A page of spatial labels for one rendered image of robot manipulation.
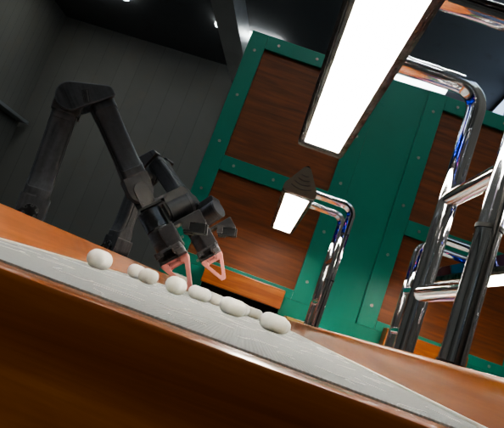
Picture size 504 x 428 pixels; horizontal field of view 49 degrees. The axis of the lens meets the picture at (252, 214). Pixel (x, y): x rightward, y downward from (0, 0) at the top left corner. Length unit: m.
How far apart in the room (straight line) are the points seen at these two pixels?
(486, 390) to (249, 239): 1.80
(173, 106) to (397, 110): 9.44
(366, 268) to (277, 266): 0.33
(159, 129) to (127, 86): 1.20
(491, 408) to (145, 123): 11.28
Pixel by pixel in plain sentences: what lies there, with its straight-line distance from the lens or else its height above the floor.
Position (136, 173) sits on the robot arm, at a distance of 1.27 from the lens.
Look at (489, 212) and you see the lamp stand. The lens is 0.55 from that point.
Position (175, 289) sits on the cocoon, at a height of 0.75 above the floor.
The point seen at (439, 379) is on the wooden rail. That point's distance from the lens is 0.35.
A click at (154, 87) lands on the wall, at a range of 11.74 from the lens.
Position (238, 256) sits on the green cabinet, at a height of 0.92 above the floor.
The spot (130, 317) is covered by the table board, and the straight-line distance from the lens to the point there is 0.19.
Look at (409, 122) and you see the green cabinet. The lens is 2.25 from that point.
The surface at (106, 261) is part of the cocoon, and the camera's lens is 0.56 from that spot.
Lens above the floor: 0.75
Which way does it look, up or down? 9 degrees up
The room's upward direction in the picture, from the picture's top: 20 degrees clockwise
